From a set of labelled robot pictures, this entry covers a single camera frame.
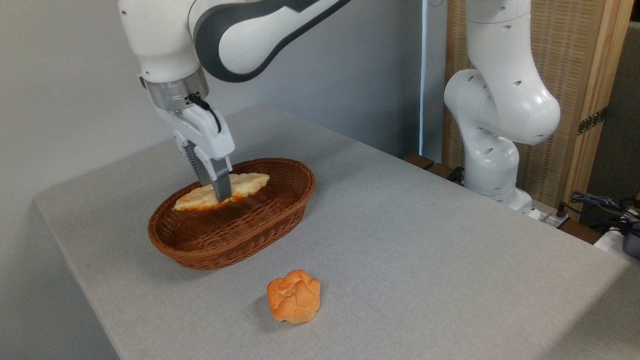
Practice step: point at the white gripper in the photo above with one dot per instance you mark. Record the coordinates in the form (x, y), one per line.
(207, 132)

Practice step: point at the long pale bread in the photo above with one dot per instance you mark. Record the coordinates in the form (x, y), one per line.
(250, 184)

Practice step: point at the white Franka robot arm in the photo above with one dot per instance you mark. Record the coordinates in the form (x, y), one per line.
(502, 105)

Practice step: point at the round orange bread roll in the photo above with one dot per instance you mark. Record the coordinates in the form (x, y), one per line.
(294, 297)

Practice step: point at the brown wicker basket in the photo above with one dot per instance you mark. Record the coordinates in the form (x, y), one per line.
(250, 225)

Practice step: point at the white vertical pole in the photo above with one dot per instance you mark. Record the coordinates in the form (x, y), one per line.
(425, 75)

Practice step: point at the wooden rattan folding screen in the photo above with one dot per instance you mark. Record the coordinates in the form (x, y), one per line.
(572, 50)

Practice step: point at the metal screen hinge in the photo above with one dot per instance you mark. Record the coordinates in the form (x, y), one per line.
(592, 121)

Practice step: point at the grey device with white base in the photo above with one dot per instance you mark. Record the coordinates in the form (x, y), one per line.
(627, 245)

